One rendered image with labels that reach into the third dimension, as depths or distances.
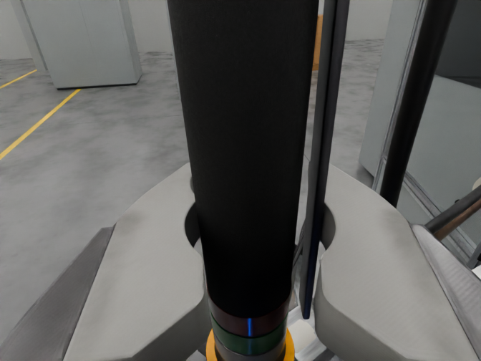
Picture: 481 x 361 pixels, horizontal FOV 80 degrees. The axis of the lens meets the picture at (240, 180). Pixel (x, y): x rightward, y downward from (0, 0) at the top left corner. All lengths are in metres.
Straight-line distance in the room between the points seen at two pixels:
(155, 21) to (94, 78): 5.26
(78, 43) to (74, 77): 0.75
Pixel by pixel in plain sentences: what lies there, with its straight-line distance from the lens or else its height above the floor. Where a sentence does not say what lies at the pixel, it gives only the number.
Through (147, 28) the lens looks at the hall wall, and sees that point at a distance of 12.42.
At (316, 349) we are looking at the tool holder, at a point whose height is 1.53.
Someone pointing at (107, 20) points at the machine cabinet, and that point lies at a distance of 7.39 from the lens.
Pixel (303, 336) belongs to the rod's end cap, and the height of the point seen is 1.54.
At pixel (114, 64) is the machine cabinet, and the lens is 7.49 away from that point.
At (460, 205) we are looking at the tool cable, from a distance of 0.32.
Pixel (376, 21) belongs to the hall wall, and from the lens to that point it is 14.42.
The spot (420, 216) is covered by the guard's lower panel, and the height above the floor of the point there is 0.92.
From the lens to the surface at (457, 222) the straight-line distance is 0.32.
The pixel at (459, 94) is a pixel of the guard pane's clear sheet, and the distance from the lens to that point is 1.26.
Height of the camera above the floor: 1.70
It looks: 33 degrees down
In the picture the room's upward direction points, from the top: 2 degrees counter-clockwise
